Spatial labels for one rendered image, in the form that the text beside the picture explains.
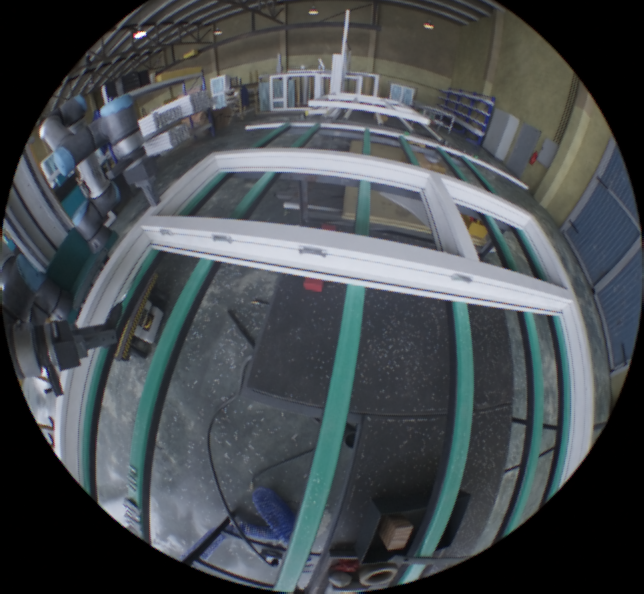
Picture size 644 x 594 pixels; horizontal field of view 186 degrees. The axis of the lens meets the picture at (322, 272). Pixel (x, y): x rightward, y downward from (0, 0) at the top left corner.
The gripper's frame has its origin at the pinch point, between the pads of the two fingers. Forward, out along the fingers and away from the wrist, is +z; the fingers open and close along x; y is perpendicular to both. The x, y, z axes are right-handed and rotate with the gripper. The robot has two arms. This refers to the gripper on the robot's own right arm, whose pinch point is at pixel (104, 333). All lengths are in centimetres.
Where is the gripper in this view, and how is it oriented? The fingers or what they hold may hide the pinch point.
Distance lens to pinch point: 50.5
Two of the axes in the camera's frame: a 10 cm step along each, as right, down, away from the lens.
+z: 2.1, -0.1, 9.8
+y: 0.8, -10.0, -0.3
